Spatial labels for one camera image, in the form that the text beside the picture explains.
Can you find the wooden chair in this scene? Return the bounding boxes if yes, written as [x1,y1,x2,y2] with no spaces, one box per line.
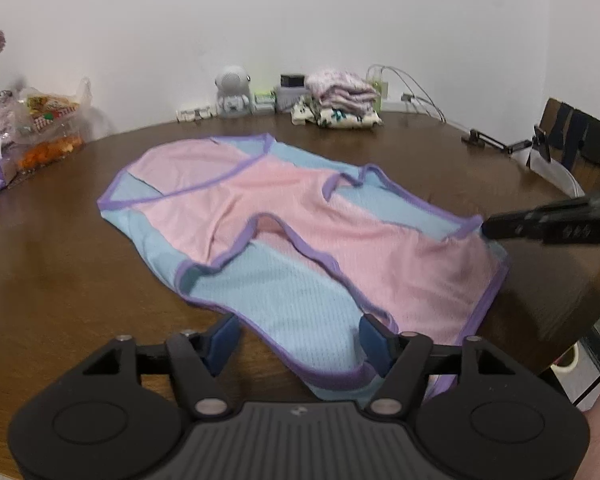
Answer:
[534,97,600,197]

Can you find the white bag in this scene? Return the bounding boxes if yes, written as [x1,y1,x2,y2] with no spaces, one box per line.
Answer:
[526,150,586,197]

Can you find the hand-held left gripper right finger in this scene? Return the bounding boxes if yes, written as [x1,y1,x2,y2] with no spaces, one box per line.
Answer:
[358,312,518,421]

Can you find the folded pink floral clothes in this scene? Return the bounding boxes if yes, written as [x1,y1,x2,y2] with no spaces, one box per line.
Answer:
[304,67,379,111]

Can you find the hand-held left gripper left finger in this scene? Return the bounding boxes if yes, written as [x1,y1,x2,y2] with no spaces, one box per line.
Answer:
[82,314,241,421]

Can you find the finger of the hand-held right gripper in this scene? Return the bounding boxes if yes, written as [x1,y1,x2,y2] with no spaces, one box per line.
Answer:
[481,195,600,246]

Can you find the green bottle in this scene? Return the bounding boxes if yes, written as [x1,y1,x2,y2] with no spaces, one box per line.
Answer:
[367,72,389,111]

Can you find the green and white small boxes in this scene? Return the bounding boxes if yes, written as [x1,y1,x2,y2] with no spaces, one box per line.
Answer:
[253,90,277,114]

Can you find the white astronaut figure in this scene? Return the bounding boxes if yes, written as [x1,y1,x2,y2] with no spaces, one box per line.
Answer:
[215,65,254,119]

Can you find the white power strip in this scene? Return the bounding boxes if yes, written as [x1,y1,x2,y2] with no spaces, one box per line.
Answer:
[380,99,433,114]

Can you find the white charging cable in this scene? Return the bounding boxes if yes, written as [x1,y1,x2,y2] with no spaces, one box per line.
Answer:
[369,64,449,122]

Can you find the grey cable with plug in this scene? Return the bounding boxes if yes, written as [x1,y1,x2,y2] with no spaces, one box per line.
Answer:
[401,92,448,122]

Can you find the pink and blue mesh garment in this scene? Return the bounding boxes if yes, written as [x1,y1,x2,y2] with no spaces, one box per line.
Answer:
[97,133,511,404]

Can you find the plastic bag of snacks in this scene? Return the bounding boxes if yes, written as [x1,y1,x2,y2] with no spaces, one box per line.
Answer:
[7,77,94,172]

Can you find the grey box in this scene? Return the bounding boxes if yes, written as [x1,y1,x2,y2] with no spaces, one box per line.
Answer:
[275,85,309,114]

